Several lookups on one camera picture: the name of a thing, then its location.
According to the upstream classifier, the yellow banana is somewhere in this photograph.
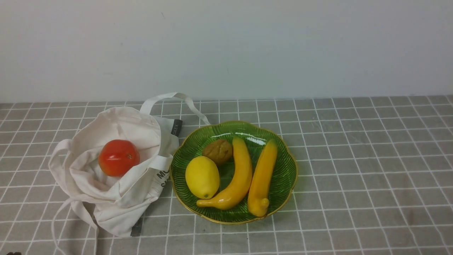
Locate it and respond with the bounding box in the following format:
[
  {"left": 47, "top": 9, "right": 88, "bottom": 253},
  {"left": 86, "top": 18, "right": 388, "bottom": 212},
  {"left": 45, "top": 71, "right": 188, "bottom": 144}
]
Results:
[
  {"left": 197, "top": 137, "right": 252, "bottom": 210},
  {"left": 247, "top": 139, "right": 278, "bottom": 217}
]

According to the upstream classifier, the grey checkered tablecloth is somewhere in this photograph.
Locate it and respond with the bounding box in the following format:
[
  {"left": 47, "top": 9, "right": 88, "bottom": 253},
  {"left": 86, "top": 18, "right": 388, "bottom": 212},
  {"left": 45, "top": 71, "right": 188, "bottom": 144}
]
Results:
[{"left": 0, "top": 95, "right": 453, "bottom": 255}]

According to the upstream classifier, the yellow banana left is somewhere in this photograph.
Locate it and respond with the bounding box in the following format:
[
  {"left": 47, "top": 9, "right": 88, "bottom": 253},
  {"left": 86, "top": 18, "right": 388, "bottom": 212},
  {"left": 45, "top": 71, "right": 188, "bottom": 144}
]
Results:
[{"left": 197, "top": 137, "right": 252, "bottom": 210}]

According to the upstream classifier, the green glass leaf plate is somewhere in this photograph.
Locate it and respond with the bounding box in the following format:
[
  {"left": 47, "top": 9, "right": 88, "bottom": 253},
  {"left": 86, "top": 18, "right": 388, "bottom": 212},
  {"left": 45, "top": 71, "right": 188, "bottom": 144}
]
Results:
[{"left": 170, "top": 121, "right": 299, "bottom": 225}]

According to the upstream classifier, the white cloth tote bag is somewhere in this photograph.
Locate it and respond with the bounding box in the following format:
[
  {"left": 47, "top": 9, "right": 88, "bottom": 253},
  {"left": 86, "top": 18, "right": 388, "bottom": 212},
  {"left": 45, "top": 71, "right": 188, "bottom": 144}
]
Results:
[{"left": 48, "top": 92, "right": 209, "bottom": 237}]

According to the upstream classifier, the brown walnut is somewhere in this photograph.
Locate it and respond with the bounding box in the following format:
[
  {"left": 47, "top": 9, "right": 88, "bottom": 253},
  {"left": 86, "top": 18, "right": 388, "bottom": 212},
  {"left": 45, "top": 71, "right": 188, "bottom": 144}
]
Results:
[{"left": 202, "top": 139, "right": 233, "bottom": 165}]

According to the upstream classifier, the yellow lemon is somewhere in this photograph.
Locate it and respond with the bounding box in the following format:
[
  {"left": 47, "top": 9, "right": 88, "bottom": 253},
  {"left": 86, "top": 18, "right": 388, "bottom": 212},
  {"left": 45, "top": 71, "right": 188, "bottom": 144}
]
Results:
[{"left": 185, "top": 155, "right": 220, "bottom": 199}]

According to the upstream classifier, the yellow banana right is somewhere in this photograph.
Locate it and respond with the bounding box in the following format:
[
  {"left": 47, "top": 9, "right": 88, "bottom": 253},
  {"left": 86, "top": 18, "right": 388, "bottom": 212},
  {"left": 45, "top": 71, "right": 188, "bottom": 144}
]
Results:
[{"left": 247, "top": 139, "right": 278, "bottom": 217}]

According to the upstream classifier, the red tomato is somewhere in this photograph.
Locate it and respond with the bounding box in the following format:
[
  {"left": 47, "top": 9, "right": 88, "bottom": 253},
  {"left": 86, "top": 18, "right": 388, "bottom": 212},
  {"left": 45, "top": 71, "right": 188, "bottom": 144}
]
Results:
[{"left": 98, "top": 139, "right": 140, "bottom": 177}]

